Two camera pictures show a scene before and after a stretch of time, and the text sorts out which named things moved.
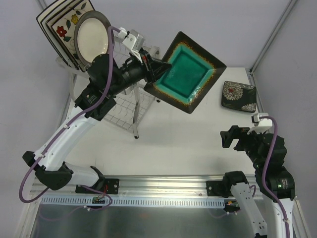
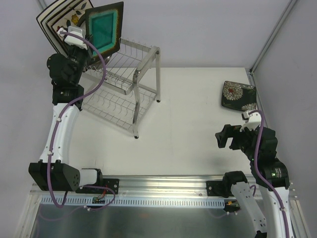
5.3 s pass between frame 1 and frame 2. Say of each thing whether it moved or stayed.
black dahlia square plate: stayed
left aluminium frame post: stayed
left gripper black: moved
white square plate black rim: stayed
